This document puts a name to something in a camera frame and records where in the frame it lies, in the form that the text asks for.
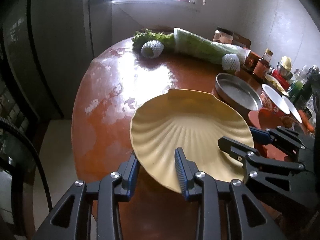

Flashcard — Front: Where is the red chili sauce jar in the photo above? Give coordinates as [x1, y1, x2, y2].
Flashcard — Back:
[243, 50, 260, 73]

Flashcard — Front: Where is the brown sauce bottle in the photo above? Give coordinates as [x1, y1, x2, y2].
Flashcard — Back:
[253, 48, 273, 82]

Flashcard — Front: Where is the white dish with food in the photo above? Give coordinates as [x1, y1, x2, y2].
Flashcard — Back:
[265, 74, 287, 95]

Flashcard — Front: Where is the left foam-netted fruit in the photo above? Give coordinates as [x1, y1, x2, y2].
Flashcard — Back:
[140, 40, 164, 59]

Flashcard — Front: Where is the small steel bowl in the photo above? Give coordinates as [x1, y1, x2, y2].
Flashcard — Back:
[276, 62, 293, 80]

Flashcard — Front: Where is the white bowl red pattern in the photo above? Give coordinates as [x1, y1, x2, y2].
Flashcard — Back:
[260, 84, 290, 118]

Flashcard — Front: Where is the right foam-netted fruit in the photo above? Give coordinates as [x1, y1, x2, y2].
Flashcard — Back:
[221, 54, 240, 73]

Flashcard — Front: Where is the green liquid plastic bottle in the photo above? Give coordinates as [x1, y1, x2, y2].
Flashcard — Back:
[289, 79, 312, 106]

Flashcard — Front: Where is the red box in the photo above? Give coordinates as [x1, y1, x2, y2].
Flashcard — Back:
[271, 69, 290, 90]

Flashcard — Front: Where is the orange carrot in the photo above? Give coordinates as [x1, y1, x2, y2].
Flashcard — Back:
[298, 109, 315, 133]

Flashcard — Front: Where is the green leafy lettuce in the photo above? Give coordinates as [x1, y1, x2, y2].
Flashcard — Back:
[131, 29, 176, 53]

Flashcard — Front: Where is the dark refrigerator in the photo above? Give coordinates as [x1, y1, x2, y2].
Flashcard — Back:
[1, 0, 93, 119]

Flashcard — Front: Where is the black thermos flask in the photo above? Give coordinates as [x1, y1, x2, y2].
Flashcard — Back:
[307, 65, 319, 112]

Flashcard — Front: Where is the wrapped napa cabbage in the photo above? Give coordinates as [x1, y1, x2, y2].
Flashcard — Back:
[174, 28, 250, 64]

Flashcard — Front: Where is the clear jar black lid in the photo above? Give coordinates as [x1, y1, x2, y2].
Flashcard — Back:
[213, 27, 233, 44]

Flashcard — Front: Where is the round metal pan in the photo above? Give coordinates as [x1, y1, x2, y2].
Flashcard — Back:
[215, 73, 263, 118]

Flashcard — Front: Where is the black cable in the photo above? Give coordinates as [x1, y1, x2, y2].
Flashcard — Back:
[0, 117, 54, 213]

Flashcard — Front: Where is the yellow shell-shaped plate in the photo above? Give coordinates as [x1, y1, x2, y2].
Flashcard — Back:
[130, 89, 254, 193]

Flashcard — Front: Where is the yellow cup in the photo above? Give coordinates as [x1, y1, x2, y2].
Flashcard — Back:
[280, 56, 292, 72]

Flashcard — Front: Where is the foam-netted fruit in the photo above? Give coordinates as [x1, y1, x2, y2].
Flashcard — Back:
[221, 54, 240, 73]
[140, 40, 164, 59]

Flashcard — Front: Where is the red-brown plastic plate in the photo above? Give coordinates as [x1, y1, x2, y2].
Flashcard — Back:
[248, 108, 291, 162]

